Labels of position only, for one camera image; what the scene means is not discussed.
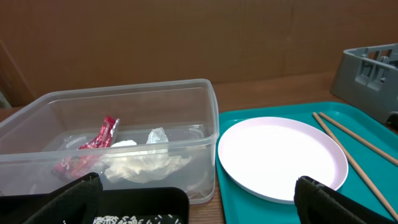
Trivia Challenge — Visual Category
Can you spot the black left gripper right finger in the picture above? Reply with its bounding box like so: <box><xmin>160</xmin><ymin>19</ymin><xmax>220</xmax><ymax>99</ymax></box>
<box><xmin>294</xmin><ymin>176</ymin><xmax>396</xmax><ymax>224</ymax></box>

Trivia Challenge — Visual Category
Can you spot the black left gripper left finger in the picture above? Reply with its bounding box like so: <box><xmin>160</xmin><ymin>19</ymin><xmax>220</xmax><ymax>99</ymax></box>
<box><xmin>0</xmin><ymin>172</ymin><xmax>104</xmax><ymax>224</ymax></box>

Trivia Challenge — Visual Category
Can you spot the red snack wrapper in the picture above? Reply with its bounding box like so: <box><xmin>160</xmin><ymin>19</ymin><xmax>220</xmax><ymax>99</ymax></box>
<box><xmin>51</xmin><ymin>116</ymin><xmax>119</xmax><ymax>180</ymax></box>

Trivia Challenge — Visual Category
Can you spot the white napkin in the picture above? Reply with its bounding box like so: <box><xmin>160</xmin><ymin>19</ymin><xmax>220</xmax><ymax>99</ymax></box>
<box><xmin>100</xmin><ymin>128</ymin><xmax>193</xmax><ymax>184</ymax></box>

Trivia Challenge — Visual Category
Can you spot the wooden chopstick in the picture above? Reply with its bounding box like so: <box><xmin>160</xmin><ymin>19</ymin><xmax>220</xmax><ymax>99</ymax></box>
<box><xmin>319</xmin><ymin>112</ymin><xmax>398</xmax><ymax>166</ymax></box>
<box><xmin>312</xmin><ymin>112</ymin><xmax>397</xmax><ymax>221</ymax></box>

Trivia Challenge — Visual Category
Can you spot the grey dishwasher rack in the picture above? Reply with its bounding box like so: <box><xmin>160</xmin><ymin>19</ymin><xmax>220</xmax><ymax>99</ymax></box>
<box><xmin>330</xmin><ymin>44</ymin><xmax>397</xmax><ymax>126</ymax></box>

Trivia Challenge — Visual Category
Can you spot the white round plate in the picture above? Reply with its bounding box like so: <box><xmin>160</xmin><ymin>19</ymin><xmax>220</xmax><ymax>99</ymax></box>
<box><xmin>218</xmin><ymin>116</ymin><xmax>349</xmax><ymax>204</ymax></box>

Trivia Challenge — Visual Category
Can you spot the black plastic tray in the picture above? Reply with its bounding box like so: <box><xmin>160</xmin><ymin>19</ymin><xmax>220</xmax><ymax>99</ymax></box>
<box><xmin>0</xmin><ymin>186</ymin><xmax>190</xmax><ymax>224</ymax></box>

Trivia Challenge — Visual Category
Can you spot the spilled white rice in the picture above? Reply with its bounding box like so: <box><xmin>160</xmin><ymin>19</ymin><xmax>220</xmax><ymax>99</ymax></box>
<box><xmin>92</xmin><ymin>214</ymin><xmax>185</xmax><ymax>224</ymax></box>

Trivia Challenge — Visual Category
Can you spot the clear plastic bin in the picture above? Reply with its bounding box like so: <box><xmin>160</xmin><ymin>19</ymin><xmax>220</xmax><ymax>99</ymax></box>
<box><xmin>1</xmin><ymin>79</ymin><xmax>219</xmax><ymax>204</ymax></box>

